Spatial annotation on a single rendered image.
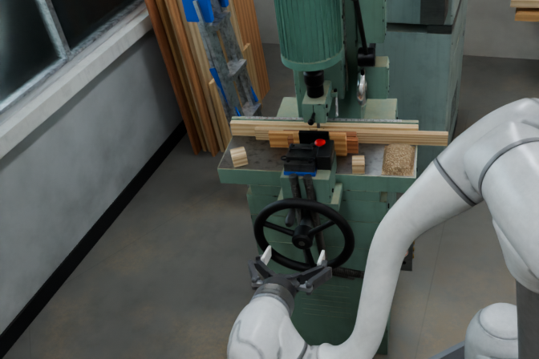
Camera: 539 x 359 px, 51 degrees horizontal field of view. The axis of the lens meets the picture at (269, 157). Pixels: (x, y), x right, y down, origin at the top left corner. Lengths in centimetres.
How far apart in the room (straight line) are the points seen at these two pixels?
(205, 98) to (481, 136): 237
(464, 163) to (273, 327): 46
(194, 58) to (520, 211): 243
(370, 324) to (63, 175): 196
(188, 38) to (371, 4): 146
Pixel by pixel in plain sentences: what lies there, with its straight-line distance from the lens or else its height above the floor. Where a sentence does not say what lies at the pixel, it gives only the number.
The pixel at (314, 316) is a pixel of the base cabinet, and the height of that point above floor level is 20.
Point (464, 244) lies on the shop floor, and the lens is 272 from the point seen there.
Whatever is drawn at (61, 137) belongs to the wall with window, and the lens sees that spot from 272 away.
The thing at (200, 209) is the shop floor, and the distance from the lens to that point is 299.
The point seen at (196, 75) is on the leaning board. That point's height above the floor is 52.
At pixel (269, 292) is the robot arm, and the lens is 118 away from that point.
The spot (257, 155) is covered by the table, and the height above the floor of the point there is 90.
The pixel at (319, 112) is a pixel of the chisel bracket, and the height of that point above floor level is 104.
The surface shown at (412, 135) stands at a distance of 174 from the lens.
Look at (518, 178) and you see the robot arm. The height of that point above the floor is 144.
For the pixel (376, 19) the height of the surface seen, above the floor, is 123.
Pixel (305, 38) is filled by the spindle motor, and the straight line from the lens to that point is 152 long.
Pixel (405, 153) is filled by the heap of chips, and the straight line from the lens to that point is 168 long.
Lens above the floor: 197
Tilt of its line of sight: 37 degrees down
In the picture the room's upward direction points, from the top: 9 degrees counter-clockwise
